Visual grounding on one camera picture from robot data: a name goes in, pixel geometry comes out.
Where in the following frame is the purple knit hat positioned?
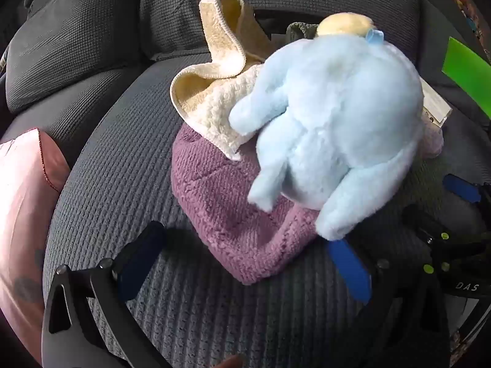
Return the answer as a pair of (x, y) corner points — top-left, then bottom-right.
(171, 125), (331, 286)

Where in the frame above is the dark green knit cloth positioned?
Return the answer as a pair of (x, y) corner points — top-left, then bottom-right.
(286, 22), (321, 43)

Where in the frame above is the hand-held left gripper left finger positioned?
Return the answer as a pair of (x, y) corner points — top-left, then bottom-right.
(41, 220), (169, 368)

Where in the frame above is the grey sofa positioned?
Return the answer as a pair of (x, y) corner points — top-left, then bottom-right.
(0, 0), (491, 368)

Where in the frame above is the cream knit hat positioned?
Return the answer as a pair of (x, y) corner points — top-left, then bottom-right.
(188, 65), (265, 162)

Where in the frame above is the white paper tag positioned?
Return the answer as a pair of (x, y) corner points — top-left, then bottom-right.
(418, 77), (453, 127)

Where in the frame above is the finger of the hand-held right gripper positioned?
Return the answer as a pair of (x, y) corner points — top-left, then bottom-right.
(442, 174), (491, 215)
(402, 204), (457, 248)

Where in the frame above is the green cardboard box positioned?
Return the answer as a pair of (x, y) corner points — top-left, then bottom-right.
(441, 36), (491, 119)

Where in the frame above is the yellow towel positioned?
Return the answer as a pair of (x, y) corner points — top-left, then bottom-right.
(170, 0), (273, 123)

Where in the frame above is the light blue plush toy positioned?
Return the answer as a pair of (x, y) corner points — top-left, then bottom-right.
(229, 13), (424, 244)

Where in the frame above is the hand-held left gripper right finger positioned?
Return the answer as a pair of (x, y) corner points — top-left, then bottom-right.
(326, 238), (449, 368)

